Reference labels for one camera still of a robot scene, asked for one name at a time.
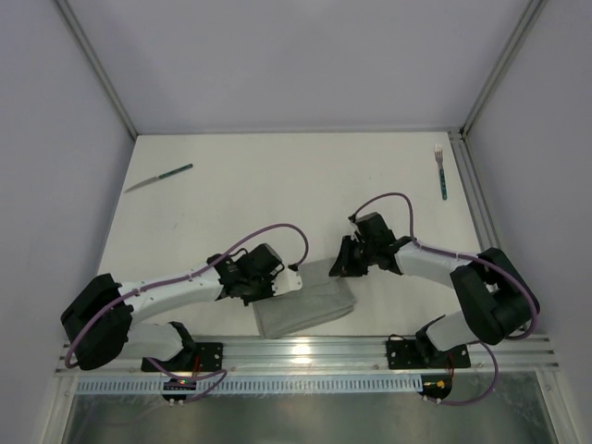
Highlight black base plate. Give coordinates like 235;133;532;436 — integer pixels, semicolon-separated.
157;339;224;373
385;335;471;370

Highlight controller board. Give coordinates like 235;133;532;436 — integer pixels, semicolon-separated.
419;374;453;401
161;376;197;405

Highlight left controller board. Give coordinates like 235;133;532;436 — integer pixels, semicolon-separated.
161;376;197;405

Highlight slotted grey cable duct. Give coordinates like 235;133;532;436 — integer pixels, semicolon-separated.
76;374;422;395

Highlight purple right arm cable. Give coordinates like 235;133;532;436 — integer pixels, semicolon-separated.
349;191;537;407

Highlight aluminium right side rail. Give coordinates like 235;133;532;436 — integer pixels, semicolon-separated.
448;129;502;250

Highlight right controller board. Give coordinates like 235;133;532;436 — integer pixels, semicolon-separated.
419;374;453;401

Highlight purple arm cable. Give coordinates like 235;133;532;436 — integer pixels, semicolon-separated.
349;191;537;407
64;223;310;406

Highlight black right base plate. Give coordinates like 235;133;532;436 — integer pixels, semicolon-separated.
385;335;471;370

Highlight fork with green handle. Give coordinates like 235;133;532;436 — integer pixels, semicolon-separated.
434;144;448;201

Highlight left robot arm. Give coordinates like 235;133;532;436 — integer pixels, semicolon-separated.
60;243;286;371

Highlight right corner frame post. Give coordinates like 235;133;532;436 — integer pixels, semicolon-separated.
461;0;548;139

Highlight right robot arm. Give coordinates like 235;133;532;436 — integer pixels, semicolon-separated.
328;212;540;367

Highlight grey cloth napkin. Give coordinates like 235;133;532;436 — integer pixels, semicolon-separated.
253;257;357;339

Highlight left corner frame post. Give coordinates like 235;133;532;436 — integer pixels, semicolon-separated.
52;0;139;141

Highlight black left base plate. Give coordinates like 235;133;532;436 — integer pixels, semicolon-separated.
157;339;224;373

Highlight aluminium front rail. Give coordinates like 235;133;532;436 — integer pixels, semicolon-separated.
55;336;560;376

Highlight knife with green handle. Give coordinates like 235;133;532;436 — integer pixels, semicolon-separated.
124;164;193;193

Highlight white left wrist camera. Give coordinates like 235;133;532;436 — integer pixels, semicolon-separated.
272;268;302;296

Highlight aluminium rail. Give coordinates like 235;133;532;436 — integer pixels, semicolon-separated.
55;336;560;376
448;129;502;250

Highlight corner frame post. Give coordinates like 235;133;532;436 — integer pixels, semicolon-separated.
52;0;139;141
461;0;548;139

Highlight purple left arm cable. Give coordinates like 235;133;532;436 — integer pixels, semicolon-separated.
64;223;310;406

